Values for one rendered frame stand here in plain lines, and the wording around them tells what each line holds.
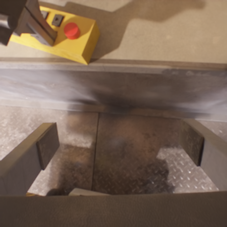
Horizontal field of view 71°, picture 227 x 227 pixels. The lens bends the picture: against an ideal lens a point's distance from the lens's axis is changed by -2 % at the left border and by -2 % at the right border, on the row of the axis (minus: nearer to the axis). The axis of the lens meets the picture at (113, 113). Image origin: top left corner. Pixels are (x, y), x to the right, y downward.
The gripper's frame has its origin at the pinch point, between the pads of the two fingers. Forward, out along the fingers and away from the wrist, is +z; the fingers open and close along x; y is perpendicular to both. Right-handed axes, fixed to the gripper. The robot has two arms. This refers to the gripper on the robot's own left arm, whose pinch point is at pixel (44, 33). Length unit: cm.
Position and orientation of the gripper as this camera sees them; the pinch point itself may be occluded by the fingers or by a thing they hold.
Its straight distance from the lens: 35.6
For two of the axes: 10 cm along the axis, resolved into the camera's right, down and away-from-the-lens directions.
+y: 9.3, 3.4, -1.5
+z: 1.3, 1.0, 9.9
